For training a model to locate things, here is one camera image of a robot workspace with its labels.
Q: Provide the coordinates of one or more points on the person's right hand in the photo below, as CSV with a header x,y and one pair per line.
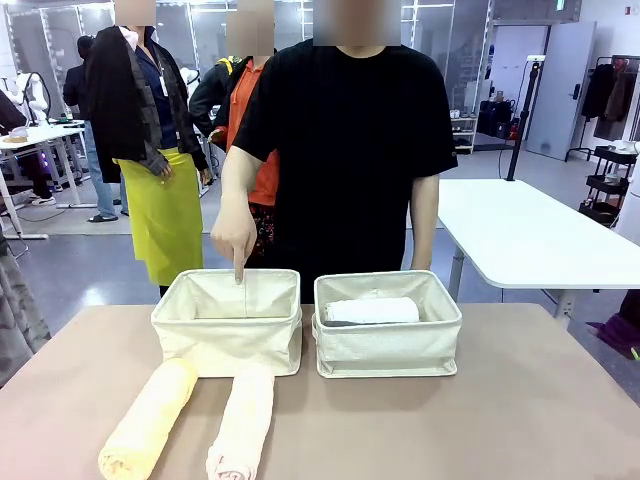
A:
x,y
235,230

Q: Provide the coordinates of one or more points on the person's left hand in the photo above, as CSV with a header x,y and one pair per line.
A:
x,y
421,264

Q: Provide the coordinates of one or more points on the white towel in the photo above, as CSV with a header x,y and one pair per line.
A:
x,y
375,311

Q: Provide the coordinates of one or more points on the pink towel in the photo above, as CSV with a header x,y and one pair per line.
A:
x,y
242,425

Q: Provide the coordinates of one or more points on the yellow towel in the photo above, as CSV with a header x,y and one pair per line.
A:
x,y
145,425

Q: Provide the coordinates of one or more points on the person's right forearm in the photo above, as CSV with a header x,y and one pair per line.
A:
x,y
242,175

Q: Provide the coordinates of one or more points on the person's left forearm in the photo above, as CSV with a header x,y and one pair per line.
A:
x,y
425,215

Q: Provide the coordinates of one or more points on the bystander in orange hoodie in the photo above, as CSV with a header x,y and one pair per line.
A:
x,y
257,170

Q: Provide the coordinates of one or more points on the cream fabric basket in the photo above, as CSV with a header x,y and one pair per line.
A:
x,y
390,345
225,340

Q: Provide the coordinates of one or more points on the white folding table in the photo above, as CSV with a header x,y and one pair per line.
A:
x,y
530,230

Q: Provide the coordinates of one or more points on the bystander in dark jacket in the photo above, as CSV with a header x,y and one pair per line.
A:
x,y
207,100

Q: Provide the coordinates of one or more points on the person in black t-shirt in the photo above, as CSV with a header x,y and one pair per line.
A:
x,y
350,150

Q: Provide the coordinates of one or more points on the wooden shoe rack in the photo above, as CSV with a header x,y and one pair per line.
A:
x,y
464,132

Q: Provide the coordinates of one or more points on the black luggage bags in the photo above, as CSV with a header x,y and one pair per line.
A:
x,y
497,120

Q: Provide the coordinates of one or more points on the black tripod pole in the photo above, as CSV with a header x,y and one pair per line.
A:
x,y
522,115

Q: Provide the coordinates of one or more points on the black utility cart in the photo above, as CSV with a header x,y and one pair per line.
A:
x,y
607,185

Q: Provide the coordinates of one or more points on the man in dark shirt, jeans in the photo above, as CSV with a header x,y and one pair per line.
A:
x,y
77,95

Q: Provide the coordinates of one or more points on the purple cloth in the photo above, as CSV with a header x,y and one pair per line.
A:
x,y
620,330

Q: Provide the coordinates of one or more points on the person with white sneakers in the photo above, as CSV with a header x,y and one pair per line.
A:
x,y
25,165

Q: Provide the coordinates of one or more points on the white work desk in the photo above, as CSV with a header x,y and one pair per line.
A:
x,y
35,137

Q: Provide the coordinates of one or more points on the grey door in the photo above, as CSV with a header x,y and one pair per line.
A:
x,y
560,90

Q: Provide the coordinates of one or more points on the small white background robot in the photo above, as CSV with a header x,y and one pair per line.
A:
x,y
32,95

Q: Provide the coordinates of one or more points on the clothes rack with dark coats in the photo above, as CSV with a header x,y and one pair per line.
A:
x,y
607,95

